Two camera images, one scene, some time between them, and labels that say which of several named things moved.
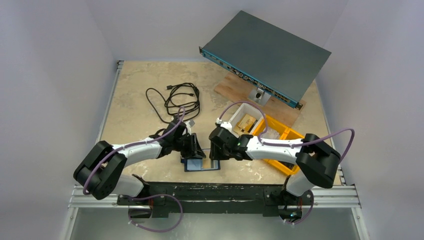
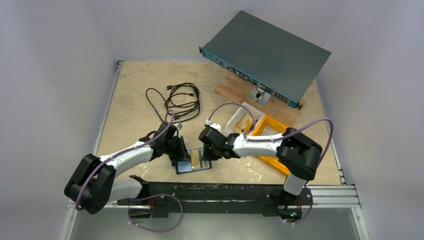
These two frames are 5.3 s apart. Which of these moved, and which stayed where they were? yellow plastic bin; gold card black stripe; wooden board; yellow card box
Moved: gold card black stripe
Stayed: yellow plastic bin; yellow card box; wooden board
